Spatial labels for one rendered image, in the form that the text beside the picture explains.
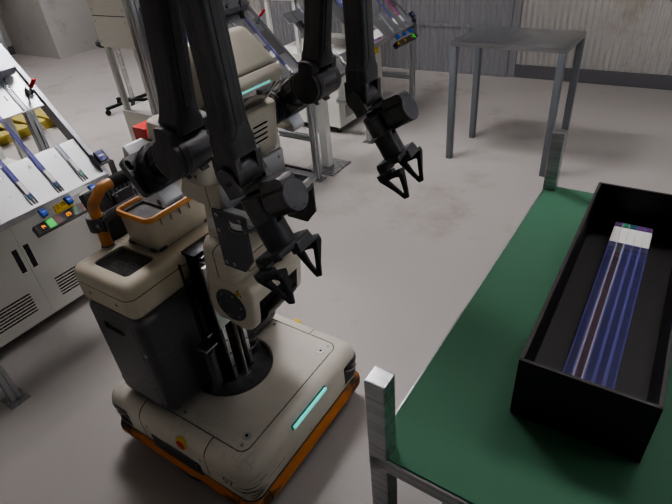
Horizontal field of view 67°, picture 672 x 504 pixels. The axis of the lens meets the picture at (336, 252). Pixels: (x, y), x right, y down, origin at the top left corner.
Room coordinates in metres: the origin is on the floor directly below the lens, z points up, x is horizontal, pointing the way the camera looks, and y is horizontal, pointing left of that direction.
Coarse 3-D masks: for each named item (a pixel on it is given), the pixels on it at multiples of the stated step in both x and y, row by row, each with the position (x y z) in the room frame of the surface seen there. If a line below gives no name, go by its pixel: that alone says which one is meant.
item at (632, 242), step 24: (624, 240) 0.81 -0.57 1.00; (648, 240) 0.80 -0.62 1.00; (600, 264) 0.74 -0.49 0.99; (624, 264) 0.74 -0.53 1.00; (600, 288) 0.68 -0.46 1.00; (624, 288) 0.67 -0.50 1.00; (600, 312) 0.62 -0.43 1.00; (624, 312) 0.61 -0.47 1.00; (576, 336) 0.57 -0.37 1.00; (600, 336) 0.56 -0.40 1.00; (624, 336) 0.56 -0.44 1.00; (576, 360) 0.52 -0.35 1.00; (600, 360) 0.52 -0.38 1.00; (600, 384) 0.47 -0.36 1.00
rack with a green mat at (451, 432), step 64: (576, 192) 1.09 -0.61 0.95; (512, 256) 0.85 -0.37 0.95; (512, 320) 0.66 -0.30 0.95; (384, 384) 0.42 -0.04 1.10; (448, 384) 0.54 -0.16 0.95; (512, 384) 0.52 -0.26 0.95; (384, 448) 0.42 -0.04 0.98; (448, 448) 0.42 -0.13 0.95; (512, 448) 0.41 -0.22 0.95; (576, 448) 0.40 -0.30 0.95
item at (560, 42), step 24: (456, 48) 3.34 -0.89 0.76; (480, 48) 3.66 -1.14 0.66; (504, 48) 3.14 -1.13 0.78; (528, 48) 3.05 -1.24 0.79; (552, 48) 2.97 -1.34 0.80; (576, 48) 3.27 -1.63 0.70; (456, 72) 3.35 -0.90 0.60; (480, 72) 3.68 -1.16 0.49; (576, 72) 3.25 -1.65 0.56; (552, 96) 2.94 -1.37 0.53; (552, 120) 2.93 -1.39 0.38
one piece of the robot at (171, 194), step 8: (128, 144) 0.98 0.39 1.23; (136, 144) 0.99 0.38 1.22; (144, 144) 1.00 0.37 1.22; (128, 152) 0.97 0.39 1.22; (136, 192) 0.98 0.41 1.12; (160, 192) 0.94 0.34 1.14; (168, 192) 0.95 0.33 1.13; (176, 192) 0.96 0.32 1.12; (152, 200) 0.95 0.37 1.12; (160, 200) 0.93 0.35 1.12; (168, 200) 0.93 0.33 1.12; (176, 200) 0.95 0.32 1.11
